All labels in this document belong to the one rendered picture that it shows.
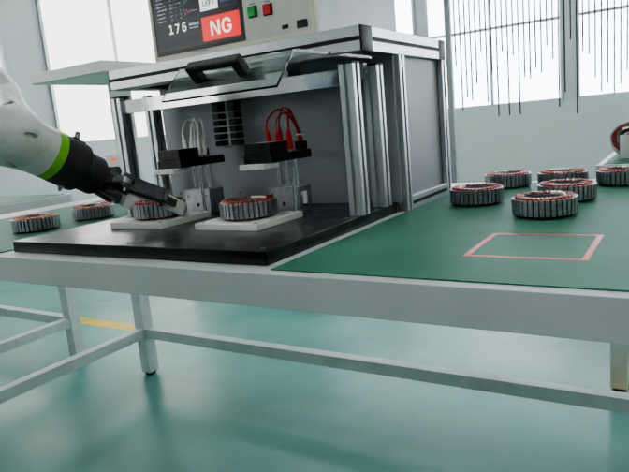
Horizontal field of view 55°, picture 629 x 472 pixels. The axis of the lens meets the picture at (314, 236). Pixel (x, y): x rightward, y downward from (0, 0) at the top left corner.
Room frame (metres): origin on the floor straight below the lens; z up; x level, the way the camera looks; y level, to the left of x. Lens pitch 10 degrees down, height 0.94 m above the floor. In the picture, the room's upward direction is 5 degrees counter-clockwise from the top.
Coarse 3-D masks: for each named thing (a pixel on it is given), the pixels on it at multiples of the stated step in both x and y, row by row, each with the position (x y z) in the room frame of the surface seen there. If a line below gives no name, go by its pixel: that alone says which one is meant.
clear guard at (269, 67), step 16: (256, 64) 0.98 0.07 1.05; (272, 64) 0.96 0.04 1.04; (288, 64) 1.15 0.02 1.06; (304, 64) 1.18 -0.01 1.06; (320, 64) 1.20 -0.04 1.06; (176, 80) 1.07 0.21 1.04; (192, 80) 1.04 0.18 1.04; (208, 80) 1.02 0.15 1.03; (224, 80) 0.99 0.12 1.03; (240, 80) 0.97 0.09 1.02; (256, 80) 0.95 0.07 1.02; (272, 80) 0.93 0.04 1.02; (176, 96) 1.03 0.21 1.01; (192, 96) 1.00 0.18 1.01
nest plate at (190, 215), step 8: (176, 216) 1.26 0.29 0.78; (184, 216) 1.25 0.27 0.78; (192, 216) 1.26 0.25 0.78; (200, 216) 1.28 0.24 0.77; (208, 216) 1.30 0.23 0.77; (112, 224) 1.26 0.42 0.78; (120, 224) 1.24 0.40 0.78; (128, 224) 1.23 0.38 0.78; (136, 224) 1.22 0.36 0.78; (144, 224) 1.21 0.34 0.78; (152, 224) 1.19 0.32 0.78; (160, 224) 1.18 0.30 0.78; (168, 224) 1.20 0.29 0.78; (176, 224) 1.22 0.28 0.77
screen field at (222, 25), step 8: (208, 16) 1.35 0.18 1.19; (216, 16) 1.33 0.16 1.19; (224, 16) 1.32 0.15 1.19; (232, 16) 1.31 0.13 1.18; (208, 24) 1.35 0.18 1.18; (216, 24) 1.33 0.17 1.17; (224, 24) 1.32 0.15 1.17; (232, 24) 1.31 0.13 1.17; (240, 24) 1.30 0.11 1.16; (208, 32) 1.35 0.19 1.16; (216, 32) 1.34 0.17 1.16; (224, 32) 1.33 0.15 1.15; (232, 32) 1.31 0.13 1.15; (240, 32) 1.30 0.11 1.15; (208, 40) 1.35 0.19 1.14
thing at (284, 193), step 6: (276, 186) 1.28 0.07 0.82; (282, 186) 1.27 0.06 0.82; (288, 186) 1.25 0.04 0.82; (300, 186) 1.25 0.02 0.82; (306, 186) 1.26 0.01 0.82; (270, 192) 1.27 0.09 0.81; (276, 192) 1.26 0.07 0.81; (282, 192) 1.26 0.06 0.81; (288, 192) 1.25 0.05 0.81; (300, 192) 1.25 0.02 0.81; (282, 198) 1.26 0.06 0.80; (288, 198) 1.25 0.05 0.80; (300, 198) 1.24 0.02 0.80; (282, 204) 1.26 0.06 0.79; (288, 204) 1.25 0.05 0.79; (300, 204) 1.24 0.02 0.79; (282, 210) 1.26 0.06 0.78; (288, 210) 1.25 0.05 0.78; (294, 210) 1.24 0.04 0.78; (300, 210) 1.24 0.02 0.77; (306, 210) 1.26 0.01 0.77
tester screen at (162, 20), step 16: (160, 0) 1.42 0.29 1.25; (176, 0) 1.39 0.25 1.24; (192, 0) 1.37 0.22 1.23; (160, 16) 1.42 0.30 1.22; (176, 16) 1.40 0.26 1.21; (192, 16) 1.37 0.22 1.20; (240, 16) 1.30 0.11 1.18; (160, 32) 1.42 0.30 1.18; (192, 32) 1.37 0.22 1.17; (176, 48) 1.40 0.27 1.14
